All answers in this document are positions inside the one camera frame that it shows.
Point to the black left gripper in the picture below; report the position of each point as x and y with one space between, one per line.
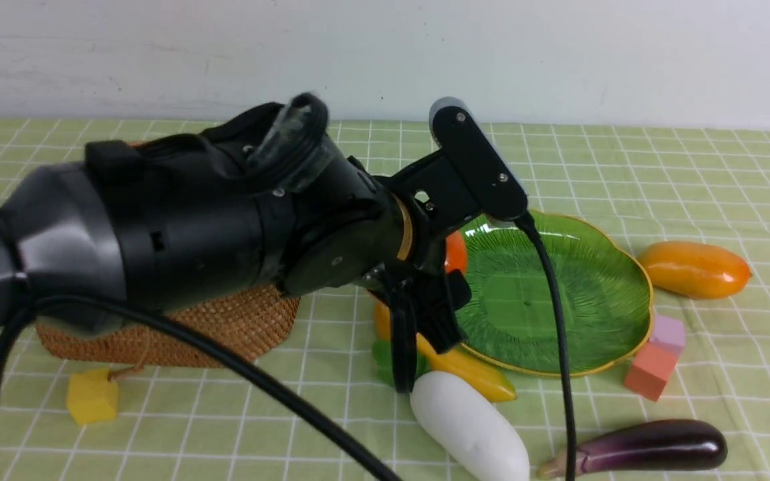
432 203

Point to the orange toy persimmon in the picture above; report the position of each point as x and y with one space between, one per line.
456 256

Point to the yellow toy banana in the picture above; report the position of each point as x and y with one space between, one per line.
486 379

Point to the white toy radish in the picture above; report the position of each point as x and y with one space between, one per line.
469 427

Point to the orange toy mango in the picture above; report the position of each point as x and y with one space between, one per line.
695 270

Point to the purple toy eggplant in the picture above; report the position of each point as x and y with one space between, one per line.
673 444

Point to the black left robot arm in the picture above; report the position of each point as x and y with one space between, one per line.
264 200

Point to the green leaf-shaped glass plate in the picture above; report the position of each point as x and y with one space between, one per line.
605 297

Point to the coral red foam cube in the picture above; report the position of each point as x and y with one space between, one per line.
650 371

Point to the pink foam cube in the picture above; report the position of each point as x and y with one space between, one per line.
668 334

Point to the yellow foam cube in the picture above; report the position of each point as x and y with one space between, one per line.
92 397

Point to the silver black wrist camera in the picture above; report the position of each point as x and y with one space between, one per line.
477 161

